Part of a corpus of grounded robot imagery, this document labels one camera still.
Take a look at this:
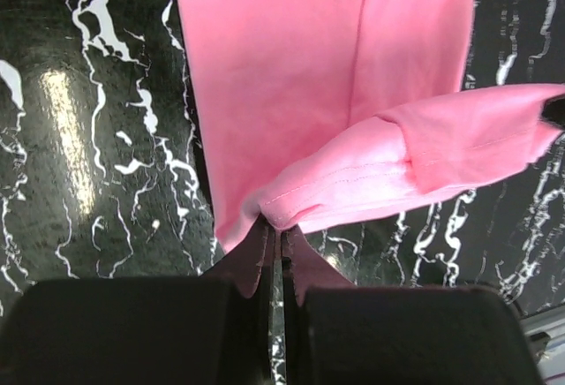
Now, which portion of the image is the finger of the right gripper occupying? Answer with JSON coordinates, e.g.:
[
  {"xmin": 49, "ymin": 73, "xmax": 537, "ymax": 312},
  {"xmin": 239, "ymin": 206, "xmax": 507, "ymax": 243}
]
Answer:
[{"xmin": 540, "ymin": 95, "xmax": 565, "ymax": 132}]

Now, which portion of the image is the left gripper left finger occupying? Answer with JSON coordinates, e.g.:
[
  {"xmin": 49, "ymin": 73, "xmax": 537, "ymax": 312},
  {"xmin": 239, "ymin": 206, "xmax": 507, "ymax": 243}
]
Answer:
[{"xmin": 1, "ymin": 219, "xmax": 275, "ymax": 384}]

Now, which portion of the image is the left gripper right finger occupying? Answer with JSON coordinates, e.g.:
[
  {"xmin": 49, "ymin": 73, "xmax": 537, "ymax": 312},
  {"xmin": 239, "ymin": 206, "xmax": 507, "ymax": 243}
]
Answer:
[{"xmin": 281, "ymin": 228, "xmax": 542, "ymax": 384}]

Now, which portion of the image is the pink t-shirt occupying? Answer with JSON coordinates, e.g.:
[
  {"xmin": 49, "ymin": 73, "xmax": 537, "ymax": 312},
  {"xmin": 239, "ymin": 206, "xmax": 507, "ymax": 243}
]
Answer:
[{"xmin": 170, "ymin": 0, "xmax": 565, "ymax": 253}]

